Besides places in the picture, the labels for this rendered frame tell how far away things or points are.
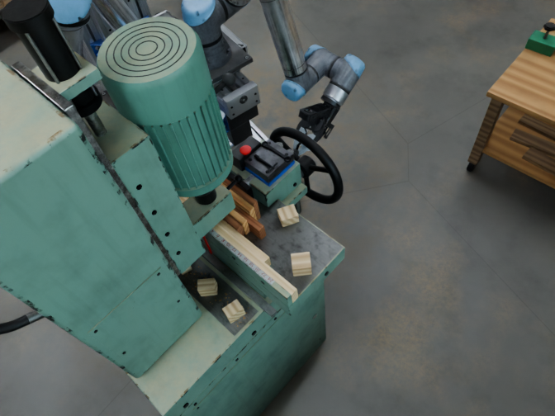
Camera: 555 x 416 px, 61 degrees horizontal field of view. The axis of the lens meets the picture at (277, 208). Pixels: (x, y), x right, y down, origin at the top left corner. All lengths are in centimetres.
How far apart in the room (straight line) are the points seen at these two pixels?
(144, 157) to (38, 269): 24
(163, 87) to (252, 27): 259
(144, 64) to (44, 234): 30
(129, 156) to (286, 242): 53
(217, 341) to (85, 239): 54
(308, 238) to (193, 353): 40
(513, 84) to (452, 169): 55
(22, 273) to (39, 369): 158
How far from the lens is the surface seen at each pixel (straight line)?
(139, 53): 83
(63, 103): 71
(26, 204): 71
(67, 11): 126
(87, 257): 83
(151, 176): 87
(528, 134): 249
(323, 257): 117
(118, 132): 84
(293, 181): 128
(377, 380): 201
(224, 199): 113
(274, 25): 143
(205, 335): 124
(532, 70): 228
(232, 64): 179
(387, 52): 309
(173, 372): 124
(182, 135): 86
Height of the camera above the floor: 195
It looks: 57 degrees down
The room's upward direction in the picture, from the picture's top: 10 degrees counter-clockwise
